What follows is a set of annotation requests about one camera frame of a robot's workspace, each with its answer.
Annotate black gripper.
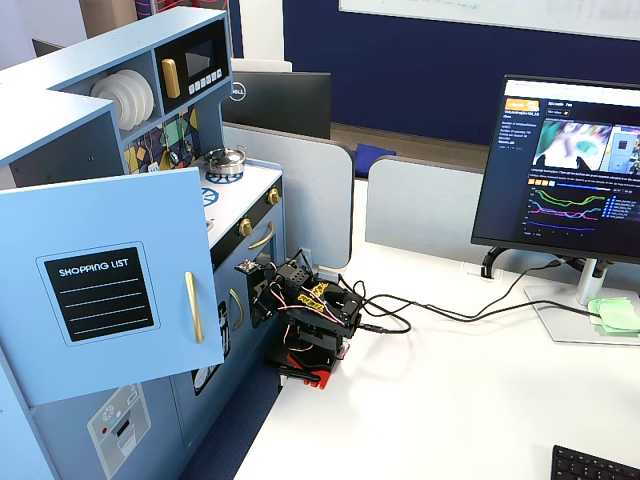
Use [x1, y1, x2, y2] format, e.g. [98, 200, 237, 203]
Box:
[249, 269, 287, 329]

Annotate red and black robot base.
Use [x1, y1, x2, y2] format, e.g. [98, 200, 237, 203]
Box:
[263, 323, 347, 391]

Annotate silver pot lid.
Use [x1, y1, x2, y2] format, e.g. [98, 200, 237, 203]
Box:
[208, 146, 246, 165]

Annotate grey desk divider panel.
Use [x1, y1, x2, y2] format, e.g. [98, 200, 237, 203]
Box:
[222, 123, 356, 269]
[364, 154, 497, 261]

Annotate blue shopping list cupboard door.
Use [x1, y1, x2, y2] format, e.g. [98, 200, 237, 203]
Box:
[0, 167, 226, 407]

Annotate silver toy pot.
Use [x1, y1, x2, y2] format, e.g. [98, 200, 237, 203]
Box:
[205, 145, 248, 177]

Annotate hanging toy utensils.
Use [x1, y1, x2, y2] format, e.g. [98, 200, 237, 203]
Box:
[143, 115, 197, 172]

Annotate blue cushion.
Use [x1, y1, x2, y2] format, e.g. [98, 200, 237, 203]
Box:
[355, 143, 397, 159]

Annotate black Dell monitor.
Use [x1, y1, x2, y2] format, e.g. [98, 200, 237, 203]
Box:
[221, 70, 333, 141]

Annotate white toy plate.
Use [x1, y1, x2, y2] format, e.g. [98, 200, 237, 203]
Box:
[113, 69, 147, 129]
[89, 74, 132, 132]
[130, 68, 157, 122]

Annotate black toy microwave door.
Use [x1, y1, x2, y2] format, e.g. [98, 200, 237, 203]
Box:
[153, 22, 229, 115]

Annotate blue toy kitchen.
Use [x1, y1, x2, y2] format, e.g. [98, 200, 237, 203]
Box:
[0, 7, 289, 480]

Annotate silver monitor stand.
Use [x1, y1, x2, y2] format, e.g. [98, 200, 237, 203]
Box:
[523, 257, 640, 346]

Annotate black computer monitor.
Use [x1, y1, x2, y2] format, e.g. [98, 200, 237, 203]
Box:
[470, 74, 640, 262]

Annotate green sticky notes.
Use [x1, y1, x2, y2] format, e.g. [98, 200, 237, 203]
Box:
[587, 296, 640, 335]

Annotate black keyboard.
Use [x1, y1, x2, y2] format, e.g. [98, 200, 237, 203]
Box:
[551, 444, 640, 480]

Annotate whiteboard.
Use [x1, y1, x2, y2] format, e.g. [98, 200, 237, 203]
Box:
[338, 0, 640, 41]

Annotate curved gold cabinet handle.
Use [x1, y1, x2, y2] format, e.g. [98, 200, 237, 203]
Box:
[228, 288, 245, 331]

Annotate curved gold oven handle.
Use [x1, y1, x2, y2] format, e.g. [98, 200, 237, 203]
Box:
[248, 221, 276, 251]

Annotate long gold door handle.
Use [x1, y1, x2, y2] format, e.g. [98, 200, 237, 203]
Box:
[183, 271, 205, 345]

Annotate black cable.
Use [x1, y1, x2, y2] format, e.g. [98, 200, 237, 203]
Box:
[349, 255, 569, 337]
[359, 294, 601, 335]

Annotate gold microwave handle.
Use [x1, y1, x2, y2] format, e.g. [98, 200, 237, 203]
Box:
[160, 58, 182, 100]

